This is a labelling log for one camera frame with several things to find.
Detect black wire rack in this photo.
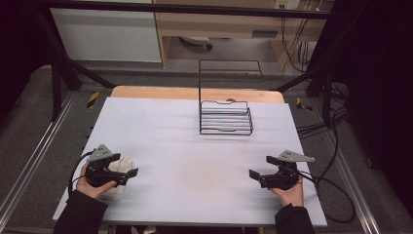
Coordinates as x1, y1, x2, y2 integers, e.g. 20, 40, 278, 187
198, 58, 264, 137

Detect white towel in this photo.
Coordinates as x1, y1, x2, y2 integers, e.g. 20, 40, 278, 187
98, 156, 134, 202

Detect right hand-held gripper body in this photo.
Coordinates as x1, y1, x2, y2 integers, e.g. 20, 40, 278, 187
258, 149, 316, 191

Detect hanging desk cables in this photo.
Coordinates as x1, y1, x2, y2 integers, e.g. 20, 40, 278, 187
280, 13, 318, 74

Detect black floor cables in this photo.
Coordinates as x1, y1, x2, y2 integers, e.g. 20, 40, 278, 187
295, 82, 350, 183

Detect white chair base with caster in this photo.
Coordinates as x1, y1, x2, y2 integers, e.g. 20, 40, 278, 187
178, 35, 214, 51

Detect white cabinet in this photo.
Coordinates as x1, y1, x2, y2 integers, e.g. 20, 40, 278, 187
50, 0, 163, 63

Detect black metal crossbar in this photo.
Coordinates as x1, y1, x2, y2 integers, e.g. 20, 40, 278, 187
32, 0, 340, 20

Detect person's right hand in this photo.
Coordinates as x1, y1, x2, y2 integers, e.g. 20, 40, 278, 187
270, 176, 305, 208

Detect dark curtain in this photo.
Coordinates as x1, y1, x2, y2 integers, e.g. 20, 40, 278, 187
308, 0, 413, 209
0, 0, 57, 123

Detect wooden table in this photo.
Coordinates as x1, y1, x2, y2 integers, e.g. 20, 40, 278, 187
110, 85, 286, 104

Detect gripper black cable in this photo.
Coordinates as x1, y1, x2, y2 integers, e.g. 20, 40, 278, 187
298, 170, 357, 224
67, 150, 95, 197

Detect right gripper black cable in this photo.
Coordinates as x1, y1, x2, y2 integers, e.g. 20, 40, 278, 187
298, 170, 357, 224

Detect person's left hand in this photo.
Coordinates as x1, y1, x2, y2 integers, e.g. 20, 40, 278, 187
75, 163, 118, 200

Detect white power strip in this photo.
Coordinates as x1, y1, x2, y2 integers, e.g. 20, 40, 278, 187
273, 0, 302, 11

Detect aluminium floor rail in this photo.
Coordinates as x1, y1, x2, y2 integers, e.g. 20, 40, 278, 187
324, 130, 383, 234
0, 92, 78, 223

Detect black metal stand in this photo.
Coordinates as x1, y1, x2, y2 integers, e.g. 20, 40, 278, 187
272, 19, 345, 129
32, 6, 117, 122

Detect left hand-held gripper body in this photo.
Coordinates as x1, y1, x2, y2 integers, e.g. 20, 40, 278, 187
85, 143, 130, 188

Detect yellow black tape strip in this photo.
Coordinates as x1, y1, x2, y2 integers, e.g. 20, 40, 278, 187
295, 97, 314, 112
86, 91, 100, 110

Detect white table mat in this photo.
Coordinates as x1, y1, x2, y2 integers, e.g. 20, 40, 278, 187
53, 97, 328, 228

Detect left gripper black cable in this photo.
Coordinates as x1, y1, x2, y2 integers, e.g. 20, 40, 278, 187
67, 150, 95, 197

